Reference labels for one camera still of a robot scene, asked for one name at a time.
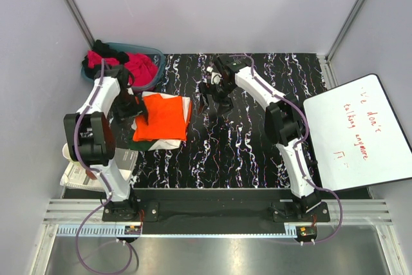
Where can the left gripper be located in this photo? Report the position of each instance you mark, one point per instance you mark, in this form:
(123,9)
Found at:
(121,116)

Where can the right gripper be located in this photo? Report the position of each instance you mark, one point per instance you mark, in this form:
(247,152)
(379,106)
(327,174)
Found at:
(224,105)

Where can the dark green t-shirt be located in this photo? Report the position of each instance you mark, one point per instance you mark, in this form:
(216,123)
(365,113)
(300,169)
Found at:
(144,145)

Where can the white t-shirt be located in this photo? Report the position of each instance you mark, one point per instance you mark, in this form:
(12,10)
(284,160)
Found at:
(160,144)

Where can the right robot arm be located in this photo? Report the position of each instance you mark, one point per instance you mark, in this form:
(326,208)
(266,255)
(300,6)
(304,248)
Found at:
(284,123)

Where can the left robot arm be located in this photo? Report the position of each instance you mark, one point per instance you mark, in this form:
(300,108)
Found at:
(92,144)

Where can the magenta t-shirt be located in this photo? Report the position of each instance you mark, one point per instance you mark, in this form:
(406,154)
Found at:
(141,67)

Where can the clear blue plastic bin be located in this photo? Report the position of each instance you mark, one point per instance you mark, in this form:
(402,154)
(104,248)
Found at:
(155,55)

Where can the black t-shirt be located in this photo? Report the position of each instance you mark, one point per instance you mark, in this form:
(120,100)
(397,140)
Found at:
(102,51)

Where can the dark red cube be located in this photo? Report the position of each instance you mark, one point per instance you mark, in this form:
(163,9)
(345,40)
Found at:
(91,175)

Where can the yellow-green mug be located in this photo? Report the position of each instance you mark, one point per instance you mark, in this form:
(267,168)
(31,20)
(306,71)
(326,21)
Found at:
(66,153)

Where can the whiteboard with red writing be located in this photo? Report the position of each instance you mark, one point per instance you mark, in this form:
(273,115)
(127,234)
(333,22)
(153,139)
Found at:
(356,136)

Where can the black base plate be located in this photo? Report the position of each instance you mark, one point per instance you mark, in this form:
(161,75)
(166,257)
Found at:
(165,212)

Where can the aluminium frame rail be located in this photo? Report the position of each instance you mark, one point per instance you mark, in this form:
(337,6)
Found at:
(349,212)

